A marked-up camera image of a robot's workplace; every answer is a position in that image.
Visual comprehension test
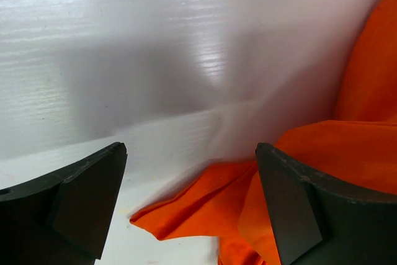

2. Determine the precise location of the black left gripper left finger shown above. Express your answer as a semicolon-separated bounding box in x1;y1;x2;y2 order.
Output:
1;142;127;264

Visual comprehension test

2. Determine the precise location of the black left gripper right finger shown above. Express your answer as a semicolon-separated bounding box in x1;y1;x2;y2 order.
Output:
256;143;396;264

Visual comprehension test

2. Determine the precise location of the orange t shirt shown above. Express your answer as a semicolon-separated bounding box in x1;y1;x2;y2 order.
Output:
130;0;396;264

